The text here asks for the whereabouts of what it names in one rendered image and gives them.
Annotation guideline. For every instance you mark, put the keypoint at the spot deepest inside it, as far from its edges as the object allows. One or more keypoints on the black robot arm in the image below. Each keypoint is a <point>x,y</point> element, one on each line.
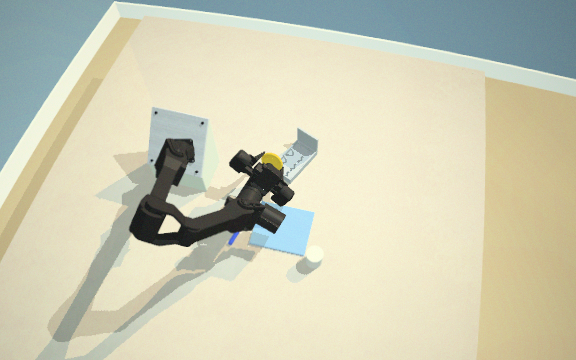
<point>238,215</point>

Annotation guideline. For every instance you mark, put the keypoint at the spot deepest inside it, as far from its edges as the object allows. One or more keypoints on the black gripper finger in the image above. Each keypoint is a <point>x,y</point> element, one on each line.
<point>256,158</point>
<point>282,178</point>

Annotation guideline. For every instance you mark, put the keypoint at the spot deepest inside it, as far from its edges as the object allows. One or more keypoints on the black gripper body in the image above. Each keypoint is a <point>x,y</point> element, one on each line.
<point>241,162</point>

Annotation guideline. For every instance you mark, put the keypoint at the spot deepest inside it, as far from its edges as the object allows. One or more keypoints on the light blue square mat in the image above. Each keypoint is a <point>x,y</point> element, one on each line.
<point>292,235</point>

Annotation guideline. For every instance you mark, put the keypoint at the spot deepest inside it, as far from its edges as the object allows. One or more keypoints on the yellow plate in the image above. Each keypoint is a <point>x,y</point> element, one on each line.
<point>273,159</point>

